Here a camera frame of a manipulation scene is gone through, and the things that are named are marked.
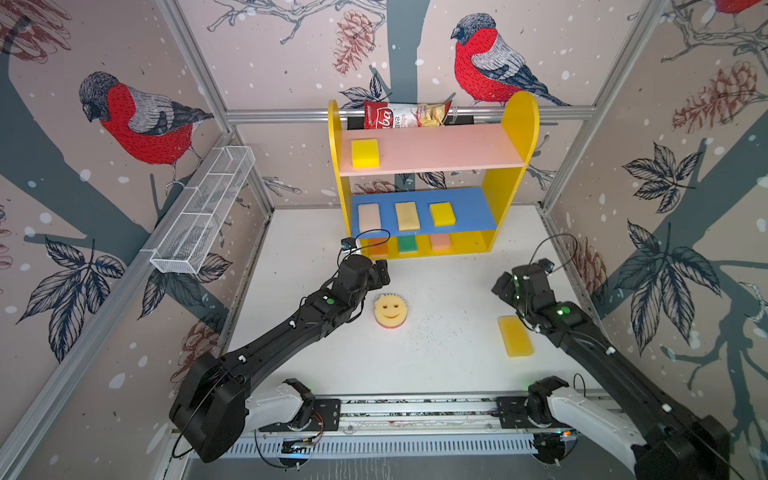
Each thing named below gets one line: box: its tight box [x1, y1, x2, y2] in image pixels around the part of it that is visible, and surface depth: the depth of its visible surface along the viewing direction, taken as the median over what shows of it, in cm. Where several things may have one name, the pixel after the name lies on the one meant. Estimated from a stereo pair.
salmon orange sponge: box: [430, 233, 451, 251], surface depth 109 cm
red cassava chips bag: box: [364, 100, 453, 129], surface depth 87 cm
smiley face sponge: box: [374, 293, 408, 329], surface depth 92 cm
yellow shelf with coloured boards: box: [327, 91, 540, 259], surface depth 92 cm
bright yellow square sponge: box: [351, 138, 381, 169], surface depth 76 cm
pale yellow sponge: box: [394, 201, 421, 232], surface depth 99 cm
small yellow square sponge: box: [429, 202, 457, 227], surface depth 100 cm
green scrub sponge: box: [398, 236, 419, 253], surface depth 109 cm
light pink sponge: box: [358, 203, 381, 233], surface depth 99 cm
